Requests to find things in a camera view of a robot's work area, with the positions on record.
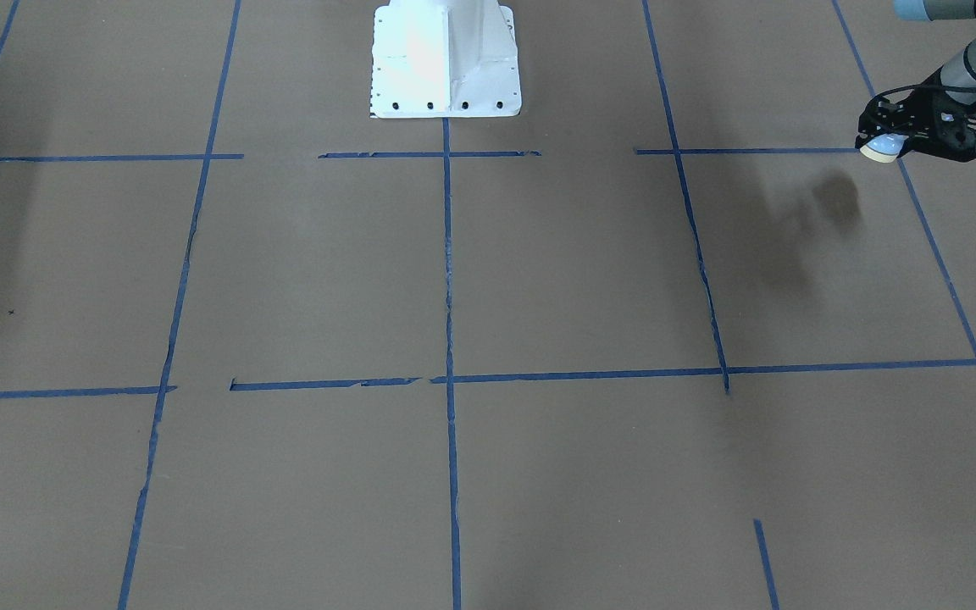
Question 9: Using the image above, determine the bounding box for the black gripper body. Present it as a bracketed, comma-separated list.
[857, 74, 976, 163]

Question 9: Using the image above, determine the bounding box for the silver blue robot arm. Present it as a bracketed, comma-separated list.
[853, 1, 976, 164]

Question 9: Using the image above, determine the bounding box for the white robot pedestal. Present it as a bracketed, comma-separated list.
[369, 1, 523, 119]

